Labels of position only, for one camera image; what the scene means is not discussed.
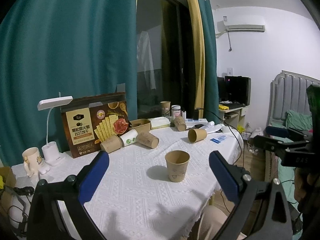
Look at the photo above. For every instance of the brown paper cup left centre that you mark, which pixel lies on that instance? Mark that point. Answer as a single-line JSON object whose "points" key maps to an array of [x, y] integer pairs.
{"points": [[147, 139]]}

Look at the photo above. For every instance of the white side desk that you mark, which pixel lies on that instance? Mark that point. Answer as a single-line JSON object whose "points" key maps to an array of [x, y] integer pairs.
{"points": [[234, 117]]}

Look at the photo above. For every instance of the beige trouser leg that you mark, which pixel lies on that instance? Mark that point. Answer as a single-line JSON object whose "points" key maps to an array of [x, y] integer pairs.
{"points": [[208, 225]]}

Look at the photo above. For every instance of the teal curtain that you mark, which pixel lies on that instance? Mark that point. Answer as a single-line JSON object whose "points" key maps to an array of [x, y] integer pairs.
{"points": [[211, 91], [68, 47]]}

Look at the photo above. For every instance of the green bed sheet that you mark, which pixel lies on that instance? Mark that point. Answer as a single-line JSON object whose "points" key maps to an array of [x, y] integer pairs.
{"points": [[287, 174]]}

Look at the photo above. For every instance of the brown paper cup middle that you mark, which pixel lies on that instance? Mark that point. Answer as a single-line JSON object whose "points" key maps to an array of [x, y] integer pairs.
{"points": [[195, 135]]}

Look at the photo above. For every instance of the teal curtain right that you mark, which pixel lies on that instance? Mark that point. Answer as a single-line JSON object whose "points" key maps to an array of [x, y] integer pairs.
{"points": [[211, 91]]}

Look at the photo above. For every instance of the brown paper cup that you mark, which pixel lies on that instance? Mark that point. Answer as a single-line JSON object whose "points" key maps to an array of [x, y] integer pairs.
{"points": [[179, 123], [111, 144], [147, 139], [195, 135], [177, 163]]}

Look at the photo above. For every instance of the white cartoon mug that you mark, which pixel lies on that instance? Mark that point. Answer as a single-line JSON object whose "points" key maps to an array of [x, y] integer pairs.
{"points": [[33, 163]]}

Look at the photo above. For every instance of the white tissue pack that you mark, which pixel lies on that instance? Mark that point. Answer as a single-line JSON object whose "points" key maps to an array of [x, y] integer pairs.
{"points": [[159, 122]]}

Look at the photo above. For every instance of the white green paper cup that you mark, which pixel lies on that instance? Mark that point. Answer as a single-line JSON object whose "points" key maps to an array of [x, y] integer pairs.
{"points": [[129, 138]]}

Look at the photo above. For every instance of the blue white leaflet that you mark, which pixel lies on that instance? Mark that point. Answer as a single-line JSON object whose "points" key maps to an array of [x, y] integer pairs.
{"points": [[219, 139]]}

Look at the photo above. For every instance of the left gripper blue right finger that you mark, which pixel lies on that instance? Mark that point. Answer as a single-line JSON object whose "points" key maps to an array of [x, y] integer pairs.
{"points": [[230, 177]]}

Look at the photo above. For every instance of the white desk lamp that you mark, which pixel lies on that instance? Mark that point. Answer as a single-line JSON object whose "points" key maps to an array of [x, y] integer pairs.
{"points": [[51, 153]]}

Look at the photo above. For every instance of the white air conditioner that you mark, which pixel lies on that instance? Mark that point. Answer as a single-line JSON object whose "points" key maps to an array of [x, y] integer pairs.
{"points": [[242, 23]]}

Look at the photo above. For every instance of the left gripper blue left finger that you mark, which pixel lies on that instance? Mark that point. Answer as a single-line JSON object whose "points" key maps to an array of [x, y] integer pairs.
{"points": [[88, 179]]}

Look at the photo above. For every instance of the brown paper cup back right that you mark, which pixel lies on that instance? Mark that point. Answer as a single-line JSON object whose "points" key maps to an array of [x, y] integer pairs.
{"points": [[179, 123]]}

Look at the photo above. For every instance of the brown cracker box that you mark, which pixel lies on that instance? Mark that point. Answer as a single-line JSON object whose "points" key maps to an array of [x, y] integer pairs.
{"points": [[90, 120]]}

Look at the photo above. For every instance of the white knitted tablecloth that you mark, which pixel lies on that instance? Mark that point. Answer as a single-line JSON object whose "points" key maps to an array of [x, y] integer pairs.
{"points": [[136, 199]]}

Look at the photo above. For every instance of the black monitor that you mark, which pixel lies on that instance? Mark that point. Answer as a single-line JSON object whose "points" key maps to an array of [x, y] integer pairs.
{"points": [[234, 90]]}

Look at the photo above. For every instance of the upright paper cup at window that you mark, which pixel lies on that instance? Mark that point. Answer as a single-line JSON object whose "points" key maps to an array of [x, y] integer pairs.
{"points": [[165, 108]]}

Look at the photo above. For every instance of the brown oval paper container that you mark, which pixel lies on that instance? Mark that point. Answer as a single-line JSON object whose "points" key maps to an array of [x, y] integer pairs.
{"points": [[140, 125]]}

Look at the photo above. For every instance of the brown paper cup by box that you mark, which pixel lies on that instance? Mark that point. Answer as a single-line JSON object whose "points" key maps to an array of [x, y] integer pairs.
{"points": [[111, 144]]}

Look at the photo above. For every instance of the yellow curtain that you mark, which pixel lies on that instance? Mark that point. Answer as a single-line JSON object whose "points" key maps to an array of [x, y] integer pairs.
{"points": [[199, 51]]}

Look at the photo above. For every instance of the papers stack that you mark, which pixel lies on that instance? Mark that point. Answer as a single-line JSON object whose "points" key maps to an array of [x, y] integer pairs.
{"points": [[209, 126]]}

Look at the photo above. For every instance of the grey padded headboard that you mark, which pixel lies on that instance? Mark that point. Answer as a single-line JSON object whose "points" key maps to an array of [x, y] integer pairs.
{"points": [[288, 92]]}

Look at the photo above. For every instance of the brown paper cup front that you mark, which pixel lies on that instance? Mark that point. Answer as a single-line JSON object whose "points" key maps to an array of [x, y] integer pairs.
{"points": [[177, 163]]}

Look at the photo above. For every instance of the white lidded jar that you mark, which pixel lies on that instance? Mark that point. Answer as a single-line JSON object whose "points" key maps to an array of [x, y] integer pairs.
{"points": [[175, 111]]}

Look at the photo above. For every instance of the teal curtain left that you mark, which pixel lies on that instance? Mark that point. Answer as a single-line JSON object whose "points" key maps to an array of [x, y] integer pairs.
{"points": [[68, 47]]}

